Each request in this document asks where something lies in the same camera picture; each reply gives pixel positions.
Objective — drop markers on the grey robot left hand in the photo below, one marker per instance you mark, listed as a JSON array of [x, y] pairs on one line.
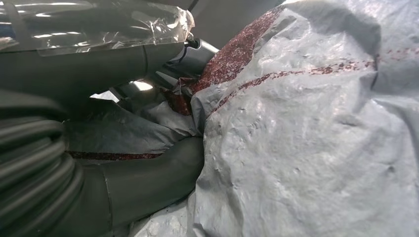
[[82, 65]]

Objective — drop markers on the grey parcel bag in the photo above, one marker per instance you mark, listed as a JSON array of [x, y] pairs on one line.
[[294, 147]]

